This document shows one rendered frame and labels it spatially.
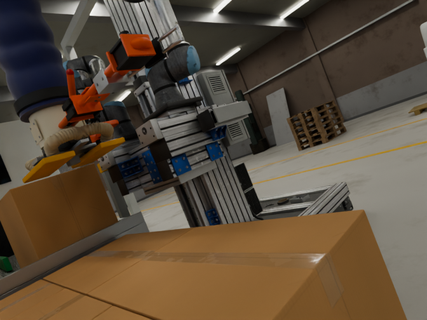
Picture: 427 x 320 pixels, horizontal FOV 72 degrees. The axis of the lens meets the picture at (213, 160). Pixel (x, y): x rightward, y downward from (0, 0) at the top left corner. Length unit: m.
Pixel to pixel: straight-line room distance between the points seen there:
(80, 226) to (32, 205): 0.24
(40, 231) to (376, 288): 1.35
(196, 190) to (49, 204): 0.73
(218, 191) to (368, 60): 9.81
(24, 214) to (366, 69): 10.56
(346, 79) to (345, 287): 10.88
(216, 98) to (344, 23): 9.79
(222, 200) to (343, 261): 1.16
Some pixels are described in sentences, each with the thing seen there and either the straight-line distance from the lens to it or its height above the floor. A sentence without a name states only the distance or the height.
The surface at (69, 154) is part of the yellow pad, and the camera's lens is 1.07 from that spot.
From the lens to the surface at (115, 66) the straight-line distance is 0.76.
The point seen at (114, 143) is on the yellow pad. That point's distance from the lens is 1.13.
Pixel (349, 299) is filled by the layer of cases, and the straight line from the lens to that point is 0.59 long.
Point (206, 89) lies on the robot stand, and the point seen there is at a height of 1.13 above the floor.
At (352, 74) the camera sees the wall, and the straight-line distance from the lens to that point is 11.27.
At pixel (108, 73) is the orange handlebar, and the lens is 0.81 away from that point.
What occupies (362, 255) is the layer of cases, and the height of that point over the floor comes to 0.48.
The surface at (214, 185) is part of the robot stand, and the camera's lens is 1.65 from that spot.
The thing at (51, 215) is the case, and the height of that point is 0.77.
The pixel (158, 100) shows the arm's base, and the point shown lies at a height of 1.08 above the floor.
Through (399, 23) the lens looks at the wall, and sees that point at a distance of 10.96.
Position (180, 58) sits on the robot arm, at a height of 1.21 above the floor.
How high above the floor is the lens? 0.77
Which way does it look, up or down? 1 degrees down
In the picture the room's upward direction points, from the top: 22 degrees counter-clockwise
